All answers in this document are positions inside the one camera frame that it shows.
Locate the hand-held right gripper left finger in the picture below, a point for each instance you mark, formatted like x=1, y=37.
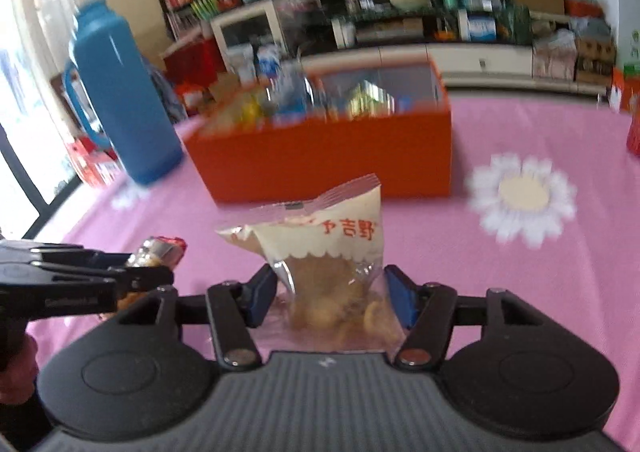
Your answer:
x=260, y=297

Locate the blue snack packet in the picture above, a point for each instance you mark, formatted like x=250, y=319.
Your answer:
x=292, y=91

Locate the green snack packet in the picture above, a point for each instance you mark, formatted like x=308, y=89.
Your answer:
x=370, y=99

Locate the red soda can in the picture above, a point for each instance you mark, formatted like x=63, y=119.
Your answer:
x=635, y=131

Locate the beige standing air conditioner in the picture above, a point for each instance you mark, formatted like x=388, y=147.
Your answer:
x=132, y=1

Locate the red gift boxes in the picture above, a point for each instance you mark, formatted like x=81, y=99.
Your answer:
x=92, y=161

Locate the orange bag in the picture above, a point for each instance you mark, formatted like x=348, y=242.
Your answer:
x=625, y=89

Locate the orange cardboard box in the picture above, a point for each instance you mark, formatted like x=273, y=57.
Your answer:
x=325, y=156

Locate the red peanut packet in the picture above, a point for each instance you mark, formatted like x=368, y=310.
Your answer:
x=160, y=249

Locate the white television cabinet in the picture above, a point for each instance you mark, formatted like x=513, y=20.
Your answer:
x=475, y=59

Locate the blue white bag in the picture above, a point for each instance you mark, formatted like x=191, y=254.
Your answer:
x=269, y=60

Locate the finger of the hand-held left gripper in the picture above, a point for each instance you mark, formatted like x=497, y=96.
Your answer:
x=135, y=278
x=75, y=254

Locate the blue thermos flask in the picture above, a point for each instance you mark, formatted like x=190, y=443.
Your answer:
x=125, y=96

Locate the person's left hand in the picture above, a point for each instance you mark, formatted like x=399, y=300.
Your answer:
x=20, y=372

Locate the clear fried snack bag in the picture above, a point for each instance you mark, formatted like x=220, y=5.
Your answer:
x=325, y=242

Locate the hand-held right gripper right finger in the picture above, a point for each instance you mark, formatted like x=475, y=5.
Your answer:
x=400, y=297

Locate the small white cabinet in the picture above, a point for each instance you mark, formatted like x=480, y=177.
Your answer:
x=250, y=31

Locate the yellow snack packet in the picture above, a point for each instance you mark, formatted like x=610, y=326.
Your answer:
x=247, y=111

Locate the pink floral tablecloth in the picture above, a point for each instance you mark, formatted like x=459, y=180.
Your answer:
x=500, y=282

